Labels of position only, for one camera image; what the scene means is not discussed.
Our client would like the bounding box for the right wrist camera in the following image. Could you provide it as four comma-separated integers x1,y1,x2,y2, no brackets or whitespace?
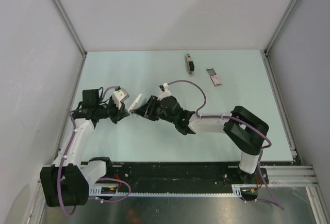
158,83,172,101

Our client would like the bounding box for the right aluminium rail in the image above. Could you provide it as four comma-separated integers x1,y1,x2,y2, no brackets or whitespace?
265,166,318,187

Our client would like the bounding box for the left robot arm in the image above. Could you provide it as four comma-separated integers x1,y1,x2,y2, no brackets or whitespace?
40,86,129,207

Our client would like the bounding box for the light blue white stapler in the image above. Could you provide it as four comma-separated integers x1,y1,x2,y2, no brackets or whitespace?
128,94,144,114

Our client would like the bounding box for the purple cable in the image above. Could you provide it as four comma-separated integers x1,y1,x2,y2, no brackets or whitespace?
164,79,284,211
56,85,131,216

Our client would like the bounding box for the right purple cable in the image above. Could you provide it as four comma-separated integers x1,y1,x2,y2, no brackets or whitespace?
164,79,284,211

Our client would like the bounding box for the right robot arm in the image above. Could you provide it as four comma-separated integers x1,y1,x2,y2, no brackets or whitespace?
129,95,272,184

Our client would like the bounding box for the aluminium frame post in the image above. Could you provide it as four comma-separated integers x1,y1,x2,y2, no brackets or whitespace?
264,0,302,55
51,0,87,58

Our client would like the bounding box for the slotted cable duct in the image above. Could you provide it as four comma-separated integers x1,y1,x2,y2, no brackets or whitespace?
89,185,258,199

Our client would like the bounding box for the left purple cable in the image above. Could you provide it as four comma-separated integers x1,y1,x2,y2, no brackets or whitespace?
56,85,131,216

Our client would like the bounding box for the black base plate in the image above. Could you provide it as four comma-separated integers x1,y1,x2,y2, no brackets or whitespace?
51,161,269,195

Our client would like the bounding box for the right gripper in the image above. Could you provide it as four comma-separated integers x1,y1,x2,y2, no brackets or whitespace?
135,95,176,124

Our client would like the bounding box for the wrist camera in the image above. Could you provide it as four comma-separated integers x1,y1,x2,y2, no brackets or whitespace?
111,86,129,109
158,83,172,101

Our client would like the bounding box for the left aluminium frame post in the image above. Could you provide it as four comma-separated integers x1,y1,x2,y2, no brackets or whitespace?
51,0,87,58

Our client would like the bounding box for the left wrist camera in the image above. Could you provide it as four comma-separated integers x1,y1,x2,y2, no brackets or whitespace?
111,86,129,109

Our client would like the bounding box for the right aluminium frame post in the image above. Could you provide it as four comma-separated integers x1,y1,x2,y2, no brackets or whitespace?
264,0,302,55

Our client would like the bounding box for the beige black stapler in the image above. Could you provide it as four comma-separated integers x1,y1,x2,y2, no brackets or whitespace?
185,53,195,76

